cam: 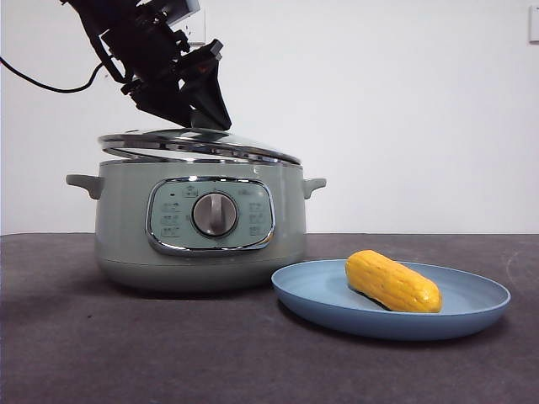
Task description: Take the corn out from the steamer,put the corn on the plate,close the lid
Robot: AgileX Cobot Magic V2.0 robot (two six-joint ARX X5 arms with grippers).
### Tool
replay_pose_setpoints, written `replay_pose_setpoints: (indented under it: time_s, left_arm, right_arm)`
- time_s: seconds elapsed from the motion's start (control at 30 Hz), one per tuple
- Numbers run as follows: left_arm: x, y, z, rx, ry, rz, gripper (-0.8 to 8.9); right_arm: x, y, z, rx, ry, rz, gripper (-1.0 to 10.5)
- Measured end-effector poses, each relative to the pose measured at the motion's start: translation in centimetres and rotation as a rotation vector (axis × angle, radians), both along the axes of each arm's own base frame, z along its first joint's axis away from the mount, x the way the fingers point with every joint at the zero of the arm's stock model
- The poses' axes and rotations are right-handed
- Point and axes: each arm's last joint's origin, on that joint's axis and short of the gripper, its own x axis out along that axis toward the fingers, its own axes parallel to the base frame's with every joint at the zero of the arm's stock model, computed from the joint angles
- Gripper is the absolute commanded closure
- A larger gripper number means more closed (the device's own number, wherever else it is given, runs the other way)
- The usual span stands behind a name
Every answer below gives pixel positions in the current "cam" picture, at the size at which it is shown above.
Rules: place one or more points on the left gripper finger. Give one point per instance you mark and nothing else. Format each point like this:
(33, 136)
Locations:
(166, 103)
(212, 103)

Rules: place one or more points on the glass lid with green knob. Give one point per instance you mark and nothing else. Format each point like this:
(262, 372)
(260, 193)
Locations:
(202, 145)

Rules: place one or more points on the yellow corn cob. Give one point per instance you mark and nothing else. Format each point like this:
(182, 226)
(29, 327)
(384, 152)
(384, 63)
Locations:
(391, 282)

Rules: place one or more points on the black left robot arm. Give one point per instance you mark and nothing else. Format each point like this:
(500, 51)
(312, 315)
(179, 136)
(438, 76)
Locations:
(101, 17)

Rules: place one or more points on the pale green electric steamer pot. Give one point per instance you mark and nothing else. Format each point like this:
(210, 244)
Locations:
(122, 219)

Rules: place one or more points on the blue round plate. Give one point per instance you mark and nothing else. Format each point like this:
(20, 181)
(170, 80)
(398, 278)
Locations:
(311, 290)

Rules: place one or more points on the white wall power socket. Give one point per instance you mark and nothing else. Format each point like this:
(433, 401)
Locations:
(200, 33)

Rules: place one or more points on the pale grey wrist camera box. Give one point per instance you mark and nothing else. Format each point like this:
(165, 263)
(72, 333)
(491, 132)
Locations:
(182, 6)

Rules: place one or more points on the white wall plate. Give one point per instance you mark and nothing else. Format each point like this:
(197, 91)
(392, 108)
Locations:
(535, 25)

